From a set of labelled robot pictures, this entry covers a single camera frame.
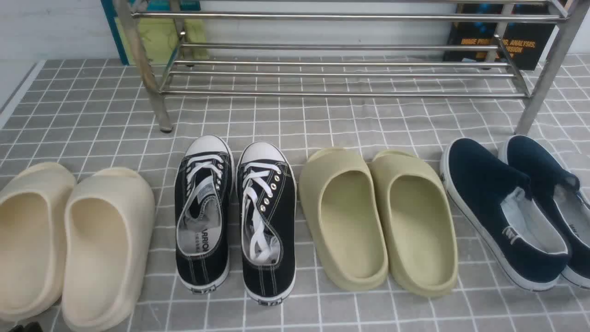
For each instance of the olive green slipper left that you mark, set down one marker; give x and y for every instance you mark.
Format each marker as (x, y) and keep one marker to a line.
(338, 200)

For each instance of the black canvas sneaker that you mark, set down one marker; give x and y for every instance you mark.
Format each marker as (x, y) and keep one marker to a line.
(267, 198)
(203, 188)

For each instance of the grey checkered tablecloth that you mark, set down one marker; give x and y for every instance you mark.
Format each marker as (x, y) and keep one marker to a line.
(90, 114)

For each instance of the olive green slipper right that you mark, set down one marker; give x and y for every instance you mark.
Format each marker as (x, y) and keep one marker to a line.
(417, 223)

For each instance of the olive green slipper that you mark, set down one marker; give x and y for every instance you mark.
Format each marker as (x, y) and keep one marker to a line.
(338, 200)
(417, 223)

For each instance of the cream slipper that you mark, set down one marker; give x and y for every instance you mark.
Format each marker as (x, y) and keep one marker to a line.
(109, 220)
(32, 240)

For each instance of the cream slipper far left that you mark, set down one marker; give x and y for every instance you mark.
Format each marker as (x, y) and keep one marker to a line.
(32, 240)

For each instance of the navy slip-on shoe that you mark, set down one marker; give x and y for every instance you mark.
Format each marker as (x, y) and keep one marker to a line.
(558, 193)
(498, 201)

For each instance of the black book orange text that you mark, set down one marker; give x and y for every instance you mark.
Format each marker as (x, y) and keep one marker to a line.
(524, 42)

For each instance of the navy slip-on shoe left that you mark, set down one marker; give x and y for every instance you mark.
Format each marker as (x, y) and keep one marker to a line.
(498, 201)

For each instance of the navy slip-on shoe right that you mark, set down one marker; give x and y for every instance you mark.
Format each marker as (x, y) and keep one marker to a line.
(558, 193)

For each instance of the metal shoe rack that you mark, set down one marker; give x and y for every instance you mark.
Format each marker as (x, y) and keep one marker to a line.
(182, 60)

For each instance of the green and blue book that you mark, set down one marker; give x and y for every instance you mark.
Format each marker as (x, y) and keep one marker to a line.
(158, 34)

